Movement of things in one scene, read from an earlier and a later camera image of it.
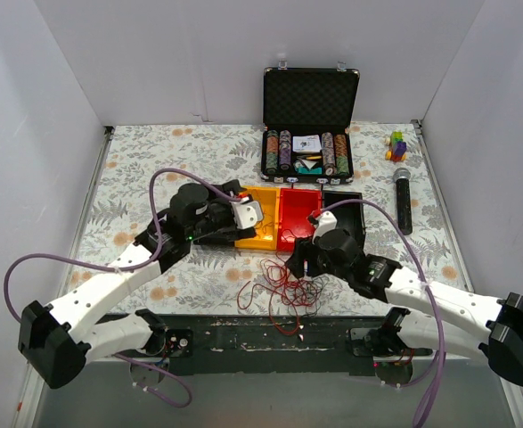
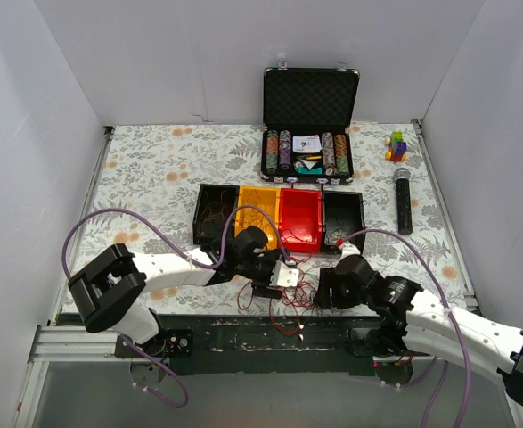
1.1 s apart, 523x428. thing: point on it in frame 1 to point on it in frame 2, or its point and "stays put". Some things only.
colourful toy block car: (398, 147) stays put
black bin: (216, 221) stays put
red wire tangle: (286, 292) stays put
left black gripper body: (224, 216) to (267, 271)
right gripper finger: (296, 262) to (326, 283)
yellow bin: (267, 231) stays put
